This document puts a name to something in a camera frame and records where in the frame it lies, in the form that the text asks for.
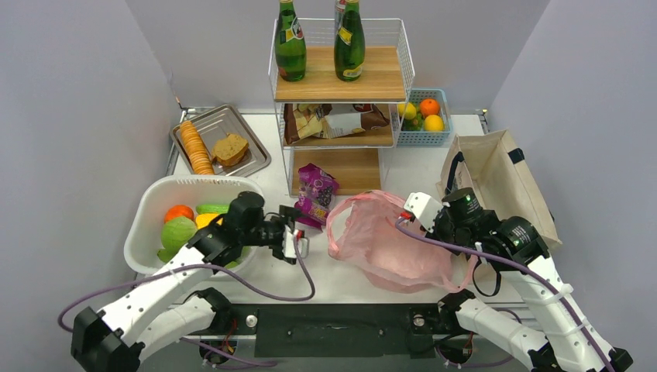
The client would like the purple snack packet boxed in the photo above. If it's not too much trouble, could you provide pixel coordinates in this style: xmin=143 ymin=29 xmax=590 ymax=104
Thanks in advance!
xmin=294 ymin=164 xmax=339 ymax=229

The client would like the beige canvas tote bag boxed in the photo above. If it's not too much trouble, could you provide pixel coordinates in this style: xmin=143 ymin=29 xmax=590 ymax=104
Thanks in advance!
xmin=437 ymin=130 xmax=562 ymax=284

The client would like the pink plastic grocery bag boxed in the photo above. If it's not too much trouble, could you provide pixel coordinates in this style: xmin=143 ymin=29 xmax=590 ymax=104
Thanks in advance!
xmin=325 ymin=190 xmax=476 ymax=294

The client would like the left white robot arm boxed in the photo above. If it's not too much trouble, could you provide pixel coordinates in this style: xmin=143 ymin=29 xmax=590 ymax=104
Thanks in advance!
xmin=68 ymin=191 xmax=308 ymax=371

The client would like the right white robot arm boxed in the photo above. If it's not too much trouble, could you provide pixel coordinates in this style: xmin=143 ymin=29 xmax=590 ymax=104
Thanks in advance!
xmin=432 ymin=188 xmax=633 ymax=371

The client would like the yellow bell pepper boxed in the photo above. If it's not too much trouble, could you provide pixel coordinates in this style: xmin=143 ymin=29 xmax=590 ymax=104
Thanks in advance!
xmin=195 ymin=213 xmax=219 ymax=229

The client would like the slice of brown bread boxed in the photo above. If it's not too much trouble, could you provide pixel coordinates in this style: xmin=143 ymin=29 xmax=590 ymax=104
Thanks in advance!
xmin=211 ymin=133 xmax=249 ymax=167

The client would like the green cabbage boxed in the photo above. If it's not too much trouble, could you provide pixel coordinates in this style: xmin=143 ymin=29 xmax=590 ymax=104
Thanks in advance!
xmin=160 ymin=216 xmax=198 ymax=252

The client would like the orange tomato in basin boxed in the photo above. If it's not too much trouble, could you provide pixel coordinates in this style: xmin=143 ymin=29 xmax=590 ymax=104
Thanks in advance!
xmin=164 ymin=205 xmax=195 ymax=222

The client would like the stack of round crackers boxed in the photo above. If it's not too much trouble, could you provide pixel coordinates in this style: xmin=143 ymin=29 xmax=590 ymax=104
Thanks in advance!
xmin=180 ymin=121 xmax=215 ymax=175

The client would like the blue plastic basket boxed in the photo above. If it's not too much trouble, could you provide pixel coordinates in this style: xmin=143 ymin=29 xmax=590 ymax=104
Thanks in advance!
xmin=397 ymin=88 xmax=453 ymax=146

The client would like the yellow lemon in basket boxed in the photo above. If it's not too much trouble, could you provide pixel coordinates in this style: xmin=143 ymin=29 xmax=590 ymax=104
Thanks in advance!
xmin=423 ymin=115 xmax=445 ymax=132

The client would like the green leafy vegetable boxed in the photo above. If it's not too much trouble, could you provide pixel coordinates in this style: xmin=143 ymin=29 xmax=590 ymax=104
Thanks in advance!
xmin=157 ymin=249 xmax=178 ymax=263

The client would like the green grapes bunch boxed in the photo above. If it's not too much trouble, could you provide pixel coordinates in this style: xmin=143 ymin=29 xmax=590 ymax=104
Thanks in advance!
xmin=402 ymin=113 xmax=424 ymax=132

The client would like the white brown snack bag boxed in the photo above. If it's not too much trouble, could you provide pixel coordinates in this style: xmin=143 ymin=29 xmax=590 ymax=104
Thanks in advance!
xmin=283 ymin=104 xmax=366 ymax=145

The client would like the metal tray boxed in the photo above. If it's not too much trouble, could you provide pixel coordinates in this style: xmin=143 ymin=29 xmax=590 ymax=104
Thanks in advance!
xmin=170 ymin=105 xmax=271 ymax=177

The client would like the orange fruit in basket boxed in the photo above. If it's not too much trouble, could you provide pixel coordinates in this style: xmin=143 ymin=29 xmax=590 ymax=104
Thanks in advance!
xmin=418 ymin=98 xmax=441 ymax=118

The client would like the white plastic basin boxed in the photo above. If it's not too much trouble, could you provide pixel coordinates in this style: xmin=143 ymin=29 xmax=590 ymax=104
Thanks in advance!
xmin=123 ymin=174 xmax=264 ymax=275

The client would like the left green glass bottle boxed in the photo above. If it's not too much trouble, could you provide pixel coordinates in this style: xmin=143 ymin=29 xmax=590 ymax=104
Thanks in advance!
xmin=274 ymin=0 xmax=307 ymax=82

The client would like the green glass bottle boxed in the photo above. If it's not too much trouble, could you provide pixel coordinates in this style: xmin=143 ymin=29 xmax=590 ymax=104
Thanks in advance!
xmin=334 ymin=0 xmax=366 ymax=81
xmin=274 ymin=0 xmax=307 ymax=82

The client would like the right green glass bottle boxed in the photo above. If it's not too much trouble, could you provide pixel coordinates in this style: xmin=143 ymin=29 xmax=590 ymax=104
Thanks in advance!
xmin=334 ymin=0 xmax=366 ymax=81

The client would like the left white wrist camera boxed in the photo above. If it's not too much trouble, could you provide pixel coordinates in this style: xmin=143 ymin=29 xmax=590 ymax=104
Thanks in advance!
xmin=293 ymin=229 xmax=309 ymax=259

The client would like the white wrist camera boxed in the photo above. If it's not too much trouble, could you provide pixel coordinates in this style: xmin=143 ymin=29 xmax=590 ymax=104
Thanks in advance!
xmin=293 ymin=229 xmax=309 ymax=259
xmin=404 ymin=192 xmax=443 ymax=233

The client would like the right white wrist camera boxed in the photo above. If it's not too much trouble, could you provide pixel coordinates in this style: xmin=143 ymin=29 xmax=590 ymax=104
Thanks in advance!
xmin=404 ymin=192 xmax=443 ymax=233

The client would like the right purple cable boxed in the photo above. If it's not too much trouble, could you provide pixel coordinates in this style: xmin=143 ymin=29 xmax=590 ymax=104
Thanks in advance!
xmin=394 ymin=217 xmax=617 ymax=372

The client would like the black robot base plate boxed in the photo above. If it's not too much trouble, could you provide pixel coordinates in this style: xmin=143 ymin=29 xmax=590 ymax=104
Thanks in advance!
xmin=231 ymin=303 xmax=464 ymax=357

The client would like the white wire shelf rack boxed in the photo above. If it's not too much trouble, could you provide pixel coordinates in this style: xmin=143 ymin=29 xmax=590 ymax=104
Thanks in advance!
xmin=268 ymin=18 xmax=415 ymax=195

